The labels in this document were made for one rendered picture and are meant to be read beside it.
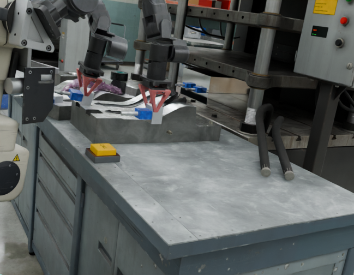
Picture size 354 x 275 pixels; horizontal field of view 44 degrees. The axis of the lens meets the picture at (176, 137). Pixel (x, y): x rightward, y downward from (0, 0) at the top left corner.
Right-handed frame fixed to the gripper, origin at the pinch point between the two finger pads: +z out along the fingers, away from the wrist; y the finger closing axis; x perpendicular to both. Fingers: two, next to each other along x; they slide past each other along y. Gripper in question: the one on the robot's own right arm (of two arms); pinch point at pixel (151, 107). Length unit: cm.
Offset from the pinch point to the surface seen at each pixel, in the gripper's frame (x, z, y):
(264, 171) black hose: -28.0, 13.2, -25.1
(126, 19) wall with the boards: -325, -6, 752
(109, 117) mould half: 9.0, 6.1, 11.4
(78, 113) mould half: 13.7, 9.4, 28.0
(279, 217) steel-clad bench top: -12, 15, -49
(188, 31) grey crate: -322, -7, 501
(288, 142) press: -81, 19, 18
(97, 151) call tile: 18.7, 12.1, -5.2
